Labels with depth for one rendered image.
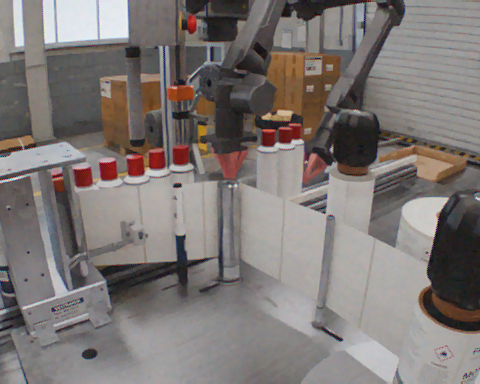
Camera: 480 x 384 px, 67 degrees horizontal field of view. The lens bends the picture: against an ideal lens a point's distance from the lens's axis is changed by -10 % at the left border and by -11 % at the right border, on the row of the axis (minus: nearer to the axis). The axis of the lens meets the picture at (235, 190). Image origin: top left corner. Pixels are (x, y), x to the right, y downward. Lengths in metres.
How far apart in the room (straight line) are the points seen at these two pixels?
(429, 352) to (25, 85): 6.02
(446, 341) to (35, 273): 0.52
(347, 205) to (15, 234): 0.54
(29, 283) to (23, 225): 0.09
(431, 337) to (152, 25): 0.67
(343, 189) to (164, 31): 0.44
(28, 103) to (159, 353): 5.72
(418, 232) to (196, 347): 0.38
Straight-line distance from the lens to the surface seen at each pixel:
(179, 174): 0.81
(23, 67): 6.15
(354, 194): 0.72
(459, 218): 0.35
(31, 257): 0.60
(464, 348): 0.40
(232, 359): 0.59
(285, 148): 0.98
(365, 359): 0.59
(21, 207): 0.57
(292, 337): 0.63
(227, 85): 0.76
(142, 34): 0.79
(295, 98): 4.72
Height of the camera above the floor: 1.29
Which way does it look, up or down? 21 degrees down
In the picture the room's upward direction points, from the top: straight up
